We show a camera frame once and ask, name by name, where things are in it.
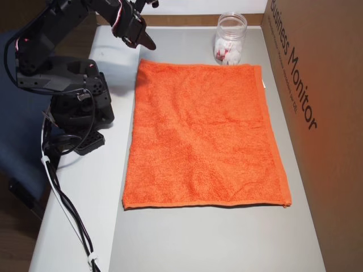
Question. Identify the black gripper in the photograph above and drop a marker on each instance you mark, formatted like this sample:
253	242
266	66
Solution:
138	33

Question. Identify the orange terry towel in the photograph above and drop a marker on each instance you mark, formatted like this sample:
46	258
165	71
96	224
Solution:
204	136

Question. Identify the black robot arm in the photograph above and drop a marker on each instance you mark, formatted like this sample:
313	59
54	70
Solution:
68	71

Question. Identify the brown wooden strip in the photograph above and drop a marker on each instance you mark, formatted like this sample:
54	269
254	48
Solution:
184	20

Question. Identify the red white eraser packet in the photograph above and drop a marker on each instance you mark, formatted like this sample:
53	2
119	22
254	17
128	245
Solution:
221	54

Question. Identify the clear plastic jar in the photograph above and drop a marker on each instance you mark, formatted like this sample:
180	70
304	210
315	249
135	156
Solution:
230	34

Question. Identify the white eraser cubes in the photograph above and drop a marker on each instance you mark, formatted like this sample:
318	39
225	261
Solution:
234	55

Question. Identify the blue office chair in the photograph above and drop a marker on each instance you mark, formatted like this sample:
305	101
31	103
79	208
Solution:
20	136

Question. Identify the brown Business Monitor cardboard box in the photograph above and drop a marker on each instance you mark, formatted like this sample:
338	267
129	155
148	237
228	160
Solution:
326	141

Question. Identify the grey table mat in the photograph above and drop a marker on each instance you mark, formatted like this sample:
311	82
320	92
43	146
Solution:
198	241

